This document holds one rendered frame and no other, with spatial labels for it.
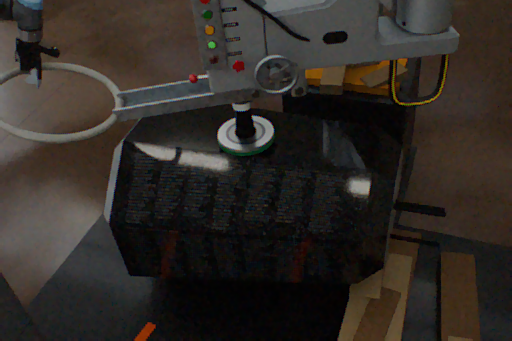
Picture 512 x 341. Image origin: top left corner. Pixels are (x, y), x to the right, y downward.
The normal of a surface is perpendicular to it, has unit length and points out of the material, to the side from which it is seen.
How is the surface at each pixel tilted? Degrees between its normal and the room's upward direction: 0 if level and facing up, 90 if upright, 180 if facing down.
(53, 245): 0
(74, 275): 0
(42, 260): 0
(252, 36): 90
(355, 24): 90
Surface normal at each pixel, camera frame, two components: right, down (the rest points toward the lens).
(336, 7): 0.09, 0.61
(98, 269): -0.09, -0.78
